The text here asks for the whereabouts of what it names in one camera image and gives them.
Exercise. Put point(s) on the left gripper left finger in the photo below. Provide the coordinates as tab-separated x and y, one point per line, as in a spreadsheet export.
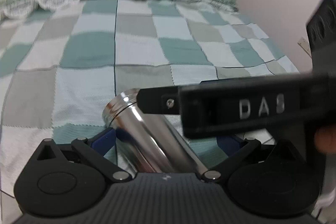
61	180

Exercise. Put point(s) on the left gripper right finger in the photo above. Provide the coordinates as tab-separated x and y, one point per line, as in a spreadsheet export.
266	180

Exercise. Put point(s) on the stainless steel cup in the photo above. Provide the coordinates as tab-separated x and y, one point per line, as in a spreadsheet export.
148	141

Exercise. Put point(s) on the person's hand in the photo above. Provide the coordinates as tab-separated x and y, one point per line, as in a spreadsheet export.
325	140

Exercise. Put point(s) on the checkered green bed sheet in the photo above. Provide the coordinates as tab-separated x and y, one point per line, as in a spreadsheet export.
60	68

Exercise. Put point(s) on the white wall socket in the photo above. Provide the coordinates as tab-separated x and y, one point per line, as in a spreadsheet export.
304	44

